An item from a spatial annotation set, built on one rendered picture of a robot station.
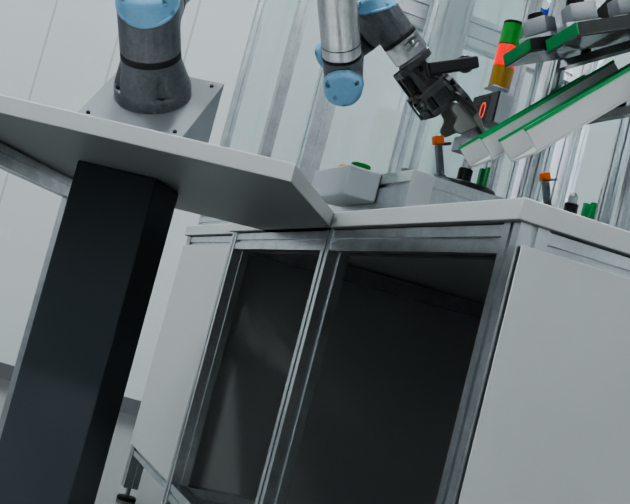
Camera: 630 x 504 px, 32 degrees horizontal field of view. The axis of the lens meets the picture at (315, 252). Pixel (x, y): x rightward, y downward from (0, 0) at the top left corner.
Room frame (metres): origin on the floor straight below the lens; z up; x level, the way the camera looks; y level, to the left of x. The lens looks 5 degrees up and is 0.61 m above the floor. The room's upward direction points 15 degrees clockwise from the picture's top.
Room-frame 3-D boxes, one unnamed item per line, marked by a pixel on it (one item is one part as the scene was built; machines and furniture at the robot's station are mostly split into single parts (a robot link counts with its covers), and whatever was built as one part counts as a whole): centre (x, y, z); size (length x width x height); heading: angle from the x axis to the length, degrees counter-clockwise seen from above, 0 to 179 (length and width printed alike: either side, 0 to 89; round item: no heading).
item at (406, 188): (2.41, -0.02, 0.91); 0.89 x 0.06 x 0.11; 18
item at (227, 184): (2.11, 0.33, 0.84); 0.90 x 0.70 x 0.03; 171
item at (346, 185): (2.21, -0.02, 0.93); 0.21 x 0.07 x 0.06; 18
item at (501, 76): (2.41, -0.31, 1.28); 0.05 x 0.05 x 0.05
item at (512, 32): (2.41, -0.31, 1.38); 0.05 x 0.05 x 0.05
